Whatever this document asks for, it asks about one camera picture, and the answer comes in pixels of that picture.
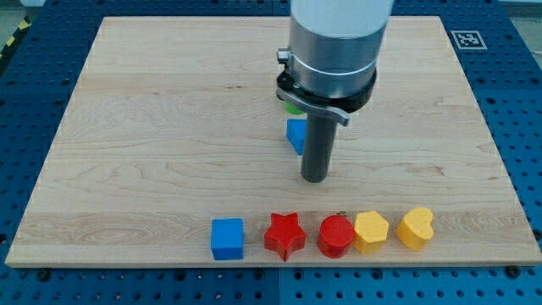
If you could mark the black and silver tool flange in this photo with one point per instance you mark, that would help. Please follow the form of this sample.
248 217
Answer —
324 95

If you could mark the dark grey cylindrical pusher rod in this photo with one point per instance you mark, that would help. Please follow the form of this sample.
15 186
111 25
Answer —
317 149

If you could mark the blue triangle block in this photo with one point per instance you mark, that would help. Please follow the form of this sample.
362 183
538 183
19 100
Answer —
295 133

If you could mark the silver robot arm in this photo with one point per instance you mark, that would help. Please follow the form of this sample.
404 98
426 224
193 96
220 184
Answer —
330 69

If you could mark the red star block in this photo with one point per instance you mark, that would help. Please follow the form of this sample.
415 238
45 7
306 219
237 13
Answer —
285 235

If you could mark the green block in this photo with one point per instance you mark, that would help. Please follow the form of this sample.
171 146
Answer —
289 108

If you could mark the red cylinder block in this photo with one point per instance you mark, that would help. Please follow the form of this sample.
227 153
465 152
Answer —
336 234

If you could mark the yellow hexagon block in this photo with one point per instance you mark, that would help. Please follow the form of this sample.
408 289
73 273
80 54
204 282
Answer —
371 230

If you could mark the yellow heart block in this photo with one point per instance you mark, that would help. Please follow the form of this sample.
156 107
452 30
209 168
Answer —
415 230

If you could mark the blue cube block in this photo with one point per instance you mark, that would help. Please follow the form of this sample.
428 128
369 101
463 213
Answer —
227 239

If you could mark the white fiducial marker tag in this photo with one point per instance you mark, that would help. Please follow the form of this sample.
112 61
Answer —
468 40

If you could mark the wooden board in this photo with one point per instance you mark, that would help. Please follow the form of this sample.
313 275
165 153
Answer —
174 122

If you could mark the yellow black hazard tape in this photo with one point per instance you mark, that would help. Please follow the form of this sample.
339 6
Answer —
15 39

